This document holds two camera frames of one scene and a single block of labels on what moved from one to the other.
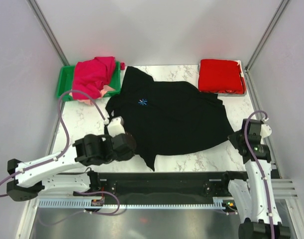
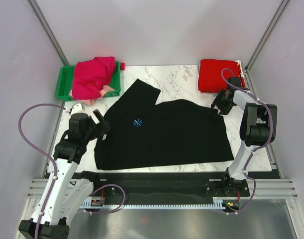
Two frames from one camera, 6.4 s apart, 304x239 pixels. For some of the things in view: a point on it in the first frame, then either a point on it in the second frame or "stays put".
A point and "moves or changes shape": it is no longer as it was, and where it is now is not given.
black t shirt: [167, 118] moves or changes shape
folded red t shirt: [220, 76] stays put
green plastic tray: [66, 82] stays put
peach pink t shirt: [104, 89] stays put
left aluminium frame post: [40, 16] stays put
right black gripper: [233, 138] to [225, 110]
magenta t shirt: [91, 75] stays put
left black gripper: [126, 157] to [100, 128]
